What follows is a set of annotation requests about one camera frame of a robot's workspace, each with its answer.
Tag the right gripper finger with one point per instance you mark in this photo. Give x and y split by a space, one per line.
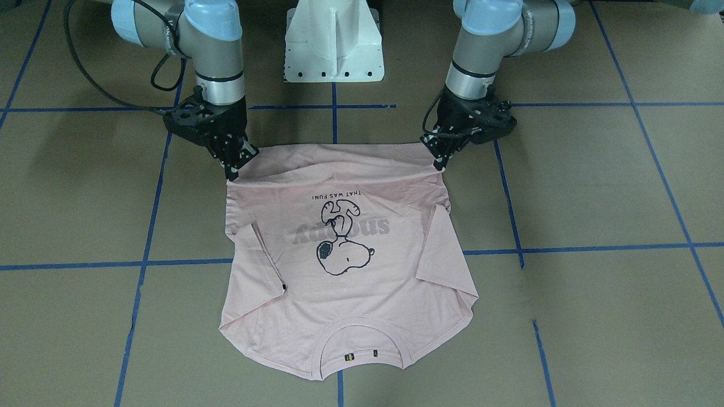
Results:
232 166
244 153

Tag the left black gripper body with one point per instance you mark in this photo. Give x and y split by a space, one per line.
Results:
451 120

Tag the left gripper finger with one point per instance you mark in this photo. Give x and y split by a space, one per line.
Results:
442 157
434 144

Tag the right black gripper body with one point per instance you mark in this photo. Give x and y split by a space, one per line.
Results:
229 125

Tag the pink Snoopy t-shirt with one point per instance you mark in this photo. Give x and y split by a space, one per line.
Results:
343 255

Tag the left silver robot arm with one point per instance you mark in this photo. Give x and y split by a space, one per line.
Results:
492 31

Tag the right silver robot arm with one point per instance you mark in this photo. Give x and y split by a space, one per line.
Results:
208 33

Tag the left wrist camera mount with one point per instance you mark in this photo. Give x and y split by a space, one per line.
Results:
495 119

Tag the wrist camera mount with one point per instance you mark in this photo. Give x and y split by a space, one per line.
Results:
186 120
495 119

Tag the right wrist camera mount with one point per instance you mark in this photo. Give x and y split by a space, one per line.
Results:
186 120

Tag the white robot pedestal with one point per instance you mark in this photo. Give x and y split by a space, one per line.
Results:
334 42

